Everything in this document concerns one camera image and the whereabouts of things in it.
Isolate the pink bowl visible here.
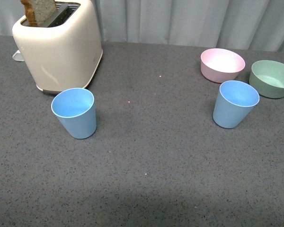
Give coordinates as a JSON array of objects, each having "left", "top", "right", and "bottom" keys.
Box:
[{"left": 200, "top": 48, "right": 245, "bottom": 83}]

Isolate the green bowl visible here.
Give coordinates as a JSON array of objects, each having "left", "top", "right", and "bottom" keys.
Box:
[{"left": 249, "top": 60, "right": 284, "bottom": 99}]

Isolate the cream white toaster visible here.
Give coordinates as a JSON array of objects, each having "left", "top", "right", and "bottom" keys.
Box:
[{"left": 12, "top": 0, "right": 103, "bottom": 93}]

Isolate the slice of brown bread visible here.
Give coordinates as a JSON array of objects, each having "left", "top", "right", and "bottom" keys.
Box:
[{"left": 20, "top": 0, "right": 57, "bottom": 27}]

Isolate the blue cup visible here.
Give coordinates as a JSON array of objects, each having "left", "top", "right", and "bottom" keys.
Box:
[
  {"left": 213, "top": 80, "right": 260, "bottom": 129},
  {"left": 51, "top": 88, "right": 97, "bottom": 139}
]

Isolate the white toaster lever knob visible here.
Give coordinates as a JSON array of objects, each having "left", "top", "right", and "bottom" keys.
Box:
[{"left": 12, "top": 50, "right": 25, "bottom": 62}]

